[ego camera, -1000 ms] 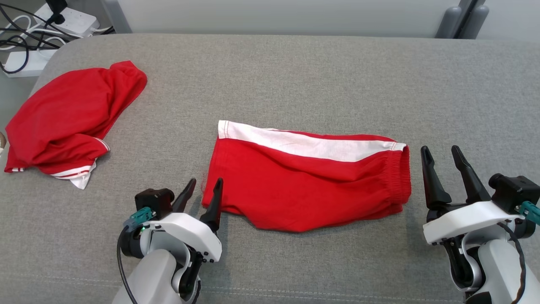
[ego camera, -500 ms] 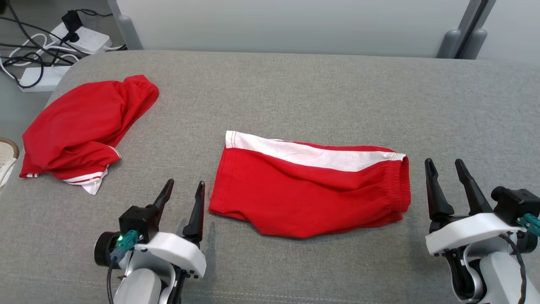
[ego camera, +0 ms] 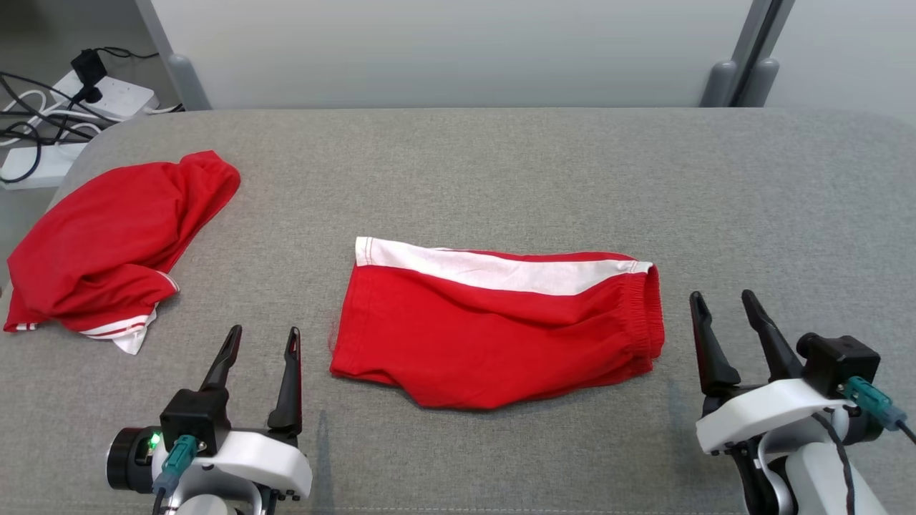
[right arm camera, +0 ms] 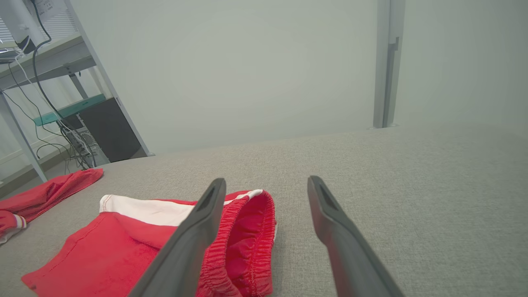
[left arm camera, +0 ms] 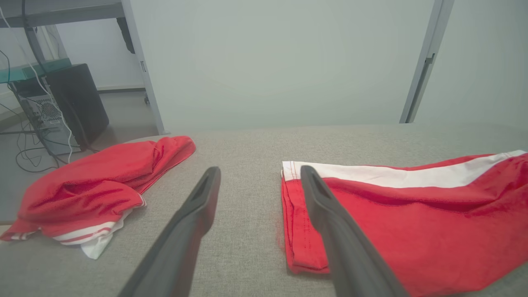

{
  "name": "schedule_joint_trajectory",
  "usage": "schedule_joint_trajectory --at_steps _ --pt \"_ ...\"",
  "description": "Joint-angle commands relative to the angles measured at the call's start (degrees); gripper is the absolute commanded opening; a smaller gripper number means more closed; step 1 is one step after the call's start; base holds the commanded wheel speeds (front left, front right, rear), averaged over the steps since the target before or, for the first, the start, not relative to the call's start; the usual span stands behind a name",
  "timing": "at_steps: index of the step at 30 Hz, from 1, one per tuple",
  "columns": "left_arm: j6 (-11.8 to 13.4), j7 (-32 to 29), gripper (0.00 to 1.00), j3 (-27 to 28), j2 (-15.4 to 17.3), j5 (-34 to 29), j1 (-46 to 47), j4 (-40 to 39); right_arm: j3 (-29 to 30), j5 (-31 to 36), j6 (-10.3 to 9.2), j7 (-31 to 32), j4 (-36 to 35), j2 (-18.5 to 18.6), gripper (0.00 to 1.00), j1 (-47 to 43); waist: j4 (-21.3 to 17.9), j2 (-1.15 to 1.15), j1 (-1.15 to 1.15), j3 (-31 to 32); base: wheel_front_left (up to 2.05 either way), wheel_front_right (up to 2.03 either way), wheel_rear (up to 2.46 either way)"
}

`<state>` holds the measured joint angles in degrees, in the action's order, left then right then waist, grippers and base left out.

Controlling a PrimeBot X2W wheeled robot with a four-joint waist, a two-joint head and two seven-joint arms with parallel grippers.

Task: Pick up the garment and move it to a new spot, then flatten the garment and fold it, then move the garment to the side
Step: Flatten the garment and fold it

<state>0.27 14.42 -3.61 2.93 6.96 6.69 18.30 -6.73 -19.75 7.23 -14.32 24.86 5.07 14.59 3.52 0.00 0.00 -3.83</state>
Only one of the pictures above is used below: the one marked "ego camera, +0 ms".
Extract long white power strip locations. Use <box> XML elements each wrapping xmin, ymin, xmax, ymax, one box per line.
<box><xmin>0</xmin><ymin>142</ymin><xmax>88</xmax><ymax>191</ymax></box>

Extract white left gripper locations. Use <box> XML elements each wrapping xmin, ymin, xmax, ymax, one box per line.
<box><xmin>106</xmin><ymin>325</ymin><xmax>313</xmax><ymax>501</ymax></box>

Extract white floor cable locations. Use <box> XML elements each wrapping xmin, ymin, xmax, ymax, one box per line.
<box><xmin>0</xmin><ymin>89</ymin><xmax>183</xmax><ymax>147</ymax></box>

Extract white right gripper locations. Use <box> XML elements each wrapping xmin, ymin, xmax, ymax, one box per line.
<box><xmin>689</xmin><ymin>290</ymin><xmax>885</xmax><ymax>456</ymax></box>

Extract black power adapter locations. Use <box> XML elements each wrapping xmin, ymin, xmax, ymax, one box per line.
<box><xmin>70</xmin><ymin>49</ymin><xmax>108</xmax><ymax>104</ymax></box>

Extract red shorts with white stripe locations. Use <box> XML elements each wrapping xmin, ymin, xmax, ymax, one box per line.
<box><xmin>329</xmin><ymin>236</ymin><xmax>666</xmax><ymax>411</ymax></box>

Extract wide white partition panel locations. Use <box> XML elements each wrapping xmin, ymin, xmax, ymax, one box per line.
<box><xmin>150</xmin><ymin>0</ymin><xmax>756</xmax><ymax>112</ymax></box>

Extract white power strip with adapter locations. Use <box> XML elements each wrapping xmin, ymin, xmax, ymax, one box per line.
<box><xmin>54</xmin><ymin>70</ymin><xmax>160</xmax><ymax>122</ymax></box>

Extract red Bulls jersey shirt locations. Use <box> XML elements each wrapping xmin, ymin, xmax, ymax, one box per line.
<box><xmin>4</xmin><ymin>150</ymin><xmax>242</xmax><ymax>356</ymax></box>

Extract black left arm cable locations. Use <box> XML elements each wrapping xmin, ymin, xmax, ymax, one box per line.
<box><xmin>150</xmin><ymin>435</ymin><xmax>200</xmax><ymax>515</ymax></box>

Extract black floor cable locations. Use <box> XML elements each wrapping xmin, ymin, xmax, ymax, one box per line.
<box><xmin>0</xmin><ymin>72</ymin><xmax>101</xmax><ymax>183</ymax></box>

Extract grey partition post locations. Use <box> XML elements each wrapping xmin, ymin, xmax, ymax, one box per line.
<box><xmin>135</xmin><ymin>0</ymin><xmax>212</xmax><ymax>112</ymax></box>
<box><xmin>700</xmin><ymin>0</ymin><xmax>774</xmax><ymax>108</ymax></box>
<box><xmin>741</xmin><ymin>0</ymin><xmax>796</xmax><ymax>108</ymax></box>

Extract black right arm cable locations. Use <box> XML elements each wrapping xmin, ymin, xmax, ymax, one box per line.
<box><xmin>812</xmin><ymin>377</ymin><xmax>916</xmax><ymax>515</ymax></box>

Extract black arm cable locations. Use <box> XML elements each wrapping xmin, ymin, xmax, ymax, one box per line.
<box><xmin>150</xmin><ymin>435</ymin><xmax>200</xmax><ymax>515</ymax></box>
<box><xmin>812</xmin><ymin>377</ymin><xmax>916</xmax><ymax>515</ymax></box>

